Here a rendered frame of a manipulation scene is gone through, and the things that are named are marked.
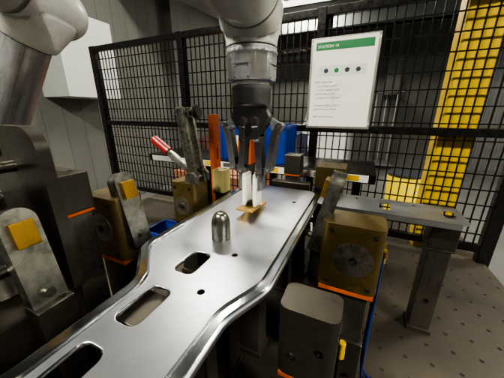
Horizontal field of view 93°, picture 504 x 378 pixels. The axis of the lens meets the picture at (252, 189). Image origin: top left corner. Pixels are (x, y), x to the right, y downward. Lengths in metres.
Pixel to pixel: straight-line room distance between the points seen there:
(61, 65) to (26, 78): 2.09
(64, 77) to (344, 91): 2.53
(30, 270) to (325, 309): 0.34
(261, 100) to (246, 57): 0.07
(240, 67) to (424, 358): 0.70
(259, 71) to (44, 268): 0.40
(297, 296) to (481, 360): 0.54
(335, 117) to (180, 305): 0.84
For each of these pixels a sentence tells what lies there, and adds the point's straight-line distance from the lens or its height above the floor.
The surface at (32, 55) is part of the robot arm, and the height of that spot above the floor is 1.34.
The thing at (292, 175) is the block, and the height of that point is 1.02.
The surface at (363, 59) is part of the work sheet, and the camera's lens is 0.99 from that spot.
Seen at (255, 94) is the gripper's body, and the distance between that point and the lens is 0.44.
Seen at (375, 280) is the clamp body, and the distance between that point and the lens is 0.43.
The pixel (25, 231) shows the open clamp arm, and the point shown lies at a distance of 0.37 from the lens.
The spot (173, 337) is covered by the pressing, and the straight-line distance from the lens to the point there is 0.28.
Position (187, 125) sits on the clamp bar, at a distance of 0.55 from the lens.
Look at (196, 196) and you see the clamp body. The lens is 0.56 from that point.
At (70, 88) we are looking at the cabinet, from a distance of 2.94.
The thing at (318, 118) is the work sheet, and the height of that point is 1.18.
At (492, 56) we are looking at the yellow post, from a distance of 1.07.
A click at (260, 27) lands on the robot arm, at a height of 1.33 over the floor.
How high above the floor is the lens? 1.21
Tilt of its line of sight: 18 degrees down
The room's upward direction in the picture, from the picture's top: straight up
